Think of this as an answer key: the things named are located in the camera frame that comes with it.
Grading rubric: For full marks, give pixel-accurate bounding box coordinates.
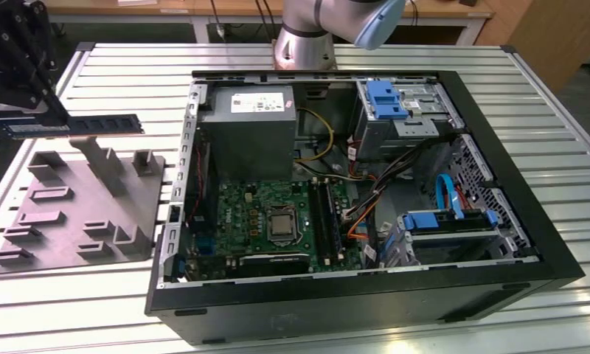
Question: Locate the black PC case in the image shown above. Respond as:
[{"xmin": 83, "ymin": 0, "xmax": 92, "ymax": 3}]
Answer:
[{"xmin": 144, "ymin": 69, "xmax": 586, "ymax": 347}]

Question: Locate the black cable bundle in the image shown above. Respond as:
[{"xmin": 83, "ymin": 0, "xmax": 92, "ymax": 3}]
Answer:
[{"xmin": 347, "ymin": 134, "xmax": 461, "ymax": 222}]

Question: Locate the yellow wire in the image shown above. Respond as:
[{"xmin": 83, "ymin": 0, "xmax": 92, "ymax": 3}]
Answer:
[{"xmin": 295, "ymin": 106, "xmax": 336, "ymax": 162}]

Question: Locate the black RAM slot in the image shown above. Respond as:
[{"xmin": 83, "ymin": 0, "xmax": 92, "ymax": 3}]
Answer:
[{"xmin": 308, "ymin": 176, "xmax": 329, "ymax": 265}]

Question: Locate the black CPU socket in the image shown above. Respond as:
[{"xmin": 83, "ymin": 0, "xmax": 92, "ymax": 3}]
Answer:
[{"xmin": 263, "ymin": 205, "xmax": 304, "ymax": 249}]

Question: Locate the green motherboard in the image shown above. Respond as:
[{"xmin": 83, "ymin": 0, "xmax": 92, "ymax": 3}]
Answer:
[{"xmin": 184, "ymin": 178, "xmax": 375, "ymax": 274}]

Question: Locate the metal optical drive cage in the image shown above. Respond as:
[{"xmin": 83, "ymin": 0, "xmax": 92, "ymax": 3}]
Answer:
[{"xmin": 356, "ymin": 79, "xmax": 466, "ymax": 158}]

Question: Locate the blue SATA cable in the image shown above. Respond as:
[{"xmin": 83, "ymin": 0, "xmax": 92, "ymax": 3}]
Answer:
[{"xmin": 434, "ymin": 173, "xmax": 466, "ymax": 221}]

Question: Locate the long wooden desk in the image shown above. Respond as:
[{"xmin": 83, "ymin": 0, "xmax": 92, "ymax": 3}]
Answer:
[{"xmin": 47, "ymin": 0, "xmax": 493, "ymax": 45}]

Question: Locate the silver CPU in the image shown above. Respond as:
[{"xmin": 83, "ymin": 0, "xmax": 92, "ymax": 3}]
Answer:
[{"xmin": 269, "ymin": 213, "xmax": 296, "ymax": 237}]

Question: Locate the hard disk in blue carrier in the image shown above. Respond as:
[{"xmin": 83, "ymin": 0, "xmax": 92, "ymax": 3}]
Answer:
[{"xmin": 402, "ymin": 209, "xmax": 498, "ymax": 234}]

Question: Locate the brown wooden cabinet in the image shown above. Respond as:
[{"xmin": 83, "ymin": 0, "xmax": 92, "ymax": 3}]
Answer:
[{"xmin": 476, "ymin": 0, "xmax": 590, "ymax": 95}]

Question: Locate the grey power supply unit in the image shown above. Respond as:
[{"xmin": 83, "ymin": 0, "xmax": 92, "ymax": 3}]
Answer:
[{"xmin": 196, "ymin": 85, "xmax": 299, "ymax": 181}]

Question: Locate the black graphics card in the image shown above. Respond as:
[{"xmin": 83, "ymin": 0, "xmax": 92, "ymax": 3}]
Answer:
[{"xmin": 225, "ymin": 250, "xmax": 311, "ymax": 280}]

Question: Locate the orange wire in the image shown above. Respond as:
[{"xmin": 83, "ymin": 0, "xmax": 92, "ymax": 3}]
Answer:
[{"xmin": 347, "ymin": 216, "xmax": 375, "ymax": 240}]

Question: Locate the grey parts rack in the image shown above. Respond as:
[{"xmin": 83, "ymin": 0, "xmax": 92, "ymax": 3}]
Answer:
[{"xmin": 0, "ymin": 135, "xmax": 171, "ymax": 274}]

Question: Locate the metal disk bay cage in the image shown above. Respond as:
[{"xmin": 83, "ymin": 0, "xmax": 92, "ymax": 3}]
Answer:
[{"xmin": 396, "ymin": 212, "xmax": 542, "ymax": 267}]

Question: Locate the blue plastic bay latch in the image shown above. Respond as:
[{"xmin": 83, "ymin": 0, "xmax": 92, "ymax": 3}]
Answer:
[{"xmin": 367, "ymin": 80, "xmax": 409, "ymax": 121}]

